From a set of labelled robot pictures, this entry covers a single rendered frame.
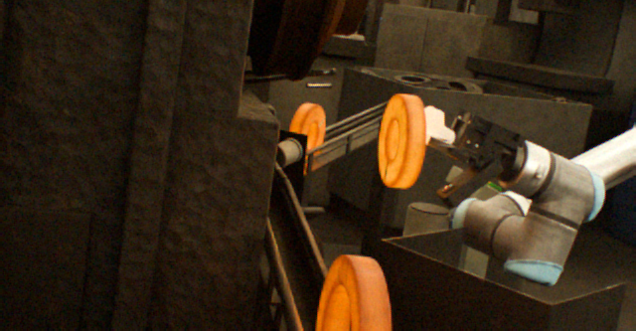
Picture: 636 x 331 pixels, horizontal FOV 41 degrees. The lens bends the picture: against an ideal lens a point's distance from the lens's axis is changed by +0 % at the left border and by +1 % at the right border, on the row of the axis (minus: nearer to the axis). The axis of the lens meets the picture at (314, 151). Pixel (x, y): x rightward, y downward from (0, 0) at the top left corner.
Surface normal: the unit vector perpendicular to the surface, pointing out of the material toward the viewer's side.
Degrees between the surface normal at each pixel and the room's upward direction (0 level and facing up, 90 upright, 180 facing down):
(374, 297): 37
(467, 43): 90
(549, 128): 90
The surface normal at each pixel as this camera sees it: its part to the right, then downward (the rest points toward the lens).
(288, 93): -0.05, 0.16
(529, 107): 0.44, 0.22
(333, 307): 0.14, 0.48
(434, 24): -0.85, -0.04
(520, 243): -0.76, -0.27
